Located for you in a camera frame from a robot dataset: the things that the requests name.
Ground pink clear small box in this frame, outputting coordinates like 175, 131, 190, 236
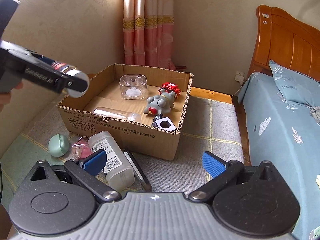
71, 137, 92, 159

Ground white plastic bottle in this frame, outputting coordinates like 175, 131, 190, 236
88, 131, 135, 191

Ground mint green egg case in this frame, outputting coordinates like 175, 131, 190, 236
48, 134, 69, 158

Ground fish oil capsule bottle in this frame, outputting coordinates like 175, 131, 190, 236
51, 61, 89, 98

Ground black folding mirror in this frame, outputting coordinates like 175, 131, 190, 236
122, 149, 152, 192

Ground black toy train red wheels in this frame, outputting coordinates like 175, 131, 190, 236
151, 115, 176, 132

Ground grey rubber toy animal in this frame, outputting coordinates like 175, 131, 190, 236
143, 89, 176, 116

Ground clear square plastic container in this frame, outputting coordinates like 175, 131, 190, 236
119, 74, 148, 100

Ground person left hand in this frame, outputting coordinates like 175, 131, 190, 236
0, 82, 23, 112

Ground checked grey green blanket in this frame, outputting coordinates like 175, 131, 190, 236
1, 96, 244, 207

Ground clear plastic tube bottle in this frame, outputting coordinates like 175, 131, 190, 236
93, 107, 141, 122

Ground open cardboard box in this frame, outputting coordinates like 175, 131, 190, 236
57, 64, 194, 160

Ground blue floral bed sheet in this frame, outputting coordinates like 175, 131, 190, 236
238, 73, 319, 239

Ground red toy train car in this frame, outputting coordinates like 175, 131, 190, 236
158, 82, 181, 99

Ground blue floral pillow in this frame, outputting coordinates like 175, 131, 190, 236
268, 60, 320, 107

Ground pink curtain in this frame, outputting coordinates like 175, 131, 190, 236
123, 0, 176, 70

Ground wooden bed headboard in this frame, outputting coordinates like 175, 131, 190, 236
248, 5, 320, 81

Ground white wall socket plug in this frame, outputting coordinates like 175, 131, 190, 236
234, 71, 245, 85

